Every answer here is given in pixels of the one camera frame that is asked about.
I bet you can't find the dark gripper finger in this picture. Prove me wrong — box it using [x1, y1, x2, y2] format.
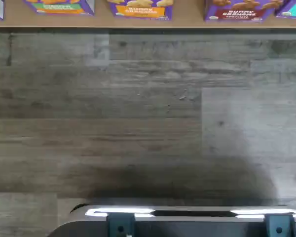
[107, 213, 136, 237]
[265, 214, 296, 237]

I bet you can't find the purple box brown patch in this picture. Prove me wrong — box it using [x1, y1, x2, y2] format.
[203, 0, 277, 23]

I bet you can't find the black metal shelf rack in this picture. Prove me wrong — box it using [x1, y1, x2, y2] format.
[0, 27, 296, 35]

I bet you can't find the brown wooden shelf board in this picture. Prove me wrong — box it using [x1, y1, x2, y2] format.
[0, 0, 296, 29]

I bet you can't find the purple box orange patch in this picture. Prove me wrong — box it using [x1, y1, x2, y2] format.
[108, 0, 174, 21]

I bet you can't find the purple box teal patch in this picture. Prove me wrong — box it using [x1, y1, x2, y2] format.
[275, 0, 296, 20]

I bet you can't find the purple box green patch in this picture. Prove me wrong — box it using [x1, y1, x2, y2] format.
[24, 0, 95, 16]

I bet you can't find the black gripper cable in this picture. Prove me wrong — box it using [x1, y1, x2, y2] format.
[69, 202, 87, 214]

